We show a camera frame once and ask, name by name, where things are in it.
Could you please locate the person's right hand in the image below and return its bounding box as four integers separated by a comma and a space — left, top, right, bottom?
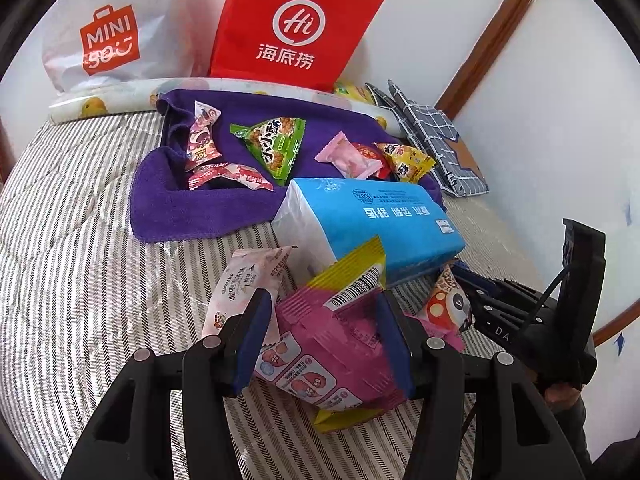
544, 380, 587, 411

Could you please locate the strawberry print snack packet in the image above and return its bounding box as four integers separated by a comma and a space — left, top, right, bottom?
185, 101, 222, 173

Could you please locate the purple towel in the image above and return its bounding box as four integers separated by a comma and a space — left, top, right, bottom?
129, 89, 446, 243

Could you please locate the white plastic bag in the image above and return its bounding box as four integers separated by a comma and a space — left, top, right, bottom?
41, 0, 211, 93

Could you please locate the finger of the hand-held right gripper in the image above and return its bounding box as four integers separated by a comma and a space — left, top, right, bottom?
452, 259, 501, 302

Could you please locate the panda print snack packet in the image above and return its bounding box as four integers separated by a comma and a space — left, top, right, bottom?
417, 265, 476, 333

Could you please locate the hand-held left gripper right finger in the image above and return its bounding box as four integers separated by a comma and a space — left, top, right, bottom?
377, 292, 586, 480

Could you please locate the brown wooden frame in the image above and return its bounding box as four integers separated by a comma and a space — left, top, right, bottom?
435, 0, 553, 121

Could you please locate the magenta yellow snack bag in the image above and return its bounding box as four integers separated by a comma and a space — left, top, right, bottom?
252, 237, 466, 433

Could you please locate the blue checked cloth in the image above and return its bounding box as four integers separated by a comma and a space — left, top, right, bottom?
365, 80, 488, 200

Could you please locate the red paper bag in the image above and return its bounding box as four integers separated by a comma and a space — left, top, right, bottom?
207, 0, 388, 93

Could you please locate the red white snack packet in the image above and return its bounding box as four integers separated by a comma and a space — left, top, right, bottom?
187, 162, 275, 192

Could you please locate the yellow green snack packet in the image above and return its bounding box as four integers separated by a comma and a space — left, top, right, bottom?
332, 81, 376, 107

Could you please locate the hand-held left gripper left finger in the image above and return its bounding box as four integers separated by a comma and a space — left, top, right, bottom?
60, 290, 273, 480

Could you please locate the striped bed quilt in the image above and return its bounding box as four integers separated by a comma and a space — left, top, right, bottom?
0, 105, 551, 480

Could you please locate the blue tissue pack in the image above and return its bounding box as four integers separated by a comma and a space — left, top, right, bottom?
271, 177, 467, 288

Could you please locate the pink white snack packet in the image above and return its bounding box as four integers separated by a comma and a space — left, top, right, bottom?
201, 246, 296, 341

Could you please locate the fruit print rolled mat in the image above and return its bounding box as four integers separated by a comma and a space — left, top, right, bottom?
48, 76, 401, 133

